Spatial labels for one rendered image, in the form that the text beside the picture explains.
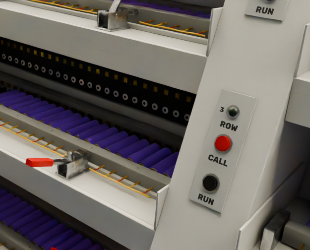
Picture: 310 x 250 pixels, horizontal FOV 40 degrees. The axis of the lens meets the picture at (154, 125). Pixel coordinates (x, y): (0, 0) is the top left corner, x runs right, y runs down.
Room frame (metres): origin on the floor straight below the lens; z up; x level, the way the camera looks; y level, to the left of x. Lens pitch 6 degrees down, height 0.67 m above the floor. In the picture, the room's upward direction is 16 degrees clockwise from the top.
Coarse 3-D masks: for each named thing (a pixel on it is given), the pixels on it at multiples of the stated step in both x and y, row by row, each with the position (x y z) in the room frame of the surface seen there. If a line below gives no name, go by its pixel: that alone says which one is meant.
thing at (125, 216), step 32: (0, 64) 0.88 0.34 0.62; (96, 96) 0.74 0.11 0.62; (0, 128) 0.67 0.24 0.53; (0, 160) 0.61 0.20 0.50; (32, 192) 0.58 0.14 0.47; (64, 192) 0.54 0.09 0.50; (96, 192) 0.52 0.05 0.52; (128, 192) 0.53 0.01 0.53; (160, 192) 0.45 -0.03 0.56; (96, 224) 0.51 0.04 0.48; (128, 224) 0.48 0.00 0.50
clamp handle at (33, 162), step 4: (68, 156) 0.55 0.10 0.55; (72, 156) 0.55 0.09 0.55; (28, 160) 0.49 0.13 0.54; (32, 160) 0.49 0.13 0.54; (36, 160) 0.50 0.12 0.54; (40, 160) 0.50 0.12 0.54; (44, 160) 0.51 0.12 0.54; (48, 160) 0.51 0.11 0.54; (52, 160) 0.52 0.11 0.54; (56, 160) 0.53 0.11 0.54; (60, 160) 0.54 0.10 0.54; (64, 160) 0.54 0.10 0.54; (68, 160) 0.55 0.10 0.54; (72, 160) 0.55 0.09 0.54; (28, 164) 0.49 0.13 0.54; (32, 164) 0.49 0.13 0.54; (36, 164) 0.50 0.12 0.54; (40, 164) 0.50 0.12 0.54; (44, 164) 0.51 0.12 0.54; (48, 164) 0.51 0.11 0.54; (52, 164) 0.52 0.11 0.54; (56, 164) 0.53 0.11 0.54; (60, 164) 0.53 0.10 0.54
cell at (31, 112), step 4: (52, 104) 0.74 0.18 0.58; (36, 108) 0.72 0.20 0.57; (40, 108) 0.72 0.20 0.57; (44, 108) 0.72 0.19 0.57; (48, 108) 0.73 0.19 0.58; (52, 108) 0.73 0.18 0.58; (24, 112) 0.70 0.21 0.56; (28, 112) 0.70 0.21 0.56; (32, 112) 0.70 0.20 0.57; (36, 112) 0.71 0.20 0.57; (40, 112) 0.71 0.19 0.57; (28, 116) 0.69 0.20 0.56
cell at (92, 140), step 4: (112, 128) 0.66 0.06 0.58; (116, 128) 0.67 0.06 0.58; (100, 132) 0.65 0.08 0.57; (104, 132) 0.65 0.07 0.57; (108, 132) 0.65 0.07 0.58; (112, 132) 0.66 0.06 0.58; (116, 132) 0.66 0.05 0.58; (92, 136) 0.63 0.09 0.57; (96, 136) 0.63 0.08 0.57; (100, 136) 0.64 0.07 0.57; (104, 136) 0.64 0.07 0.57; (108, 136) 0.65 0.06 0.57; (88, 140) 0.62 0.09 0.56; (92, 140) 0.62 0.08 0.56; (96, 140) 0.63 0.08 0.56; (100, 140) 0.63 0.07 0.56
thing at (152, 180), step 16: (0, 112) 0.68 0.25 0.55; (16, 112) 0.68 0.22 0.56; (32, 128) 0.64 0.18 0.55; (48, 128) 0.63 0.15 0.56; (48, 144) 0.61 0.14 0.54; (64, 144) 0.60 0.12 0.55; (80, 144) 0.59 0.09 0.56; (96, 160) 0.57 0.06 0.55; (112, 160) 0.56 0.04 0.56; (128, 160) 0.56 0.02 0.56; (128, 176) 0.54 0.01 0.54; (144, 176) 0.53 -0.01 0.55; (160, 176) 0.53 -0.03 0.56; (144, 192) 0.51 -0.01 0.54
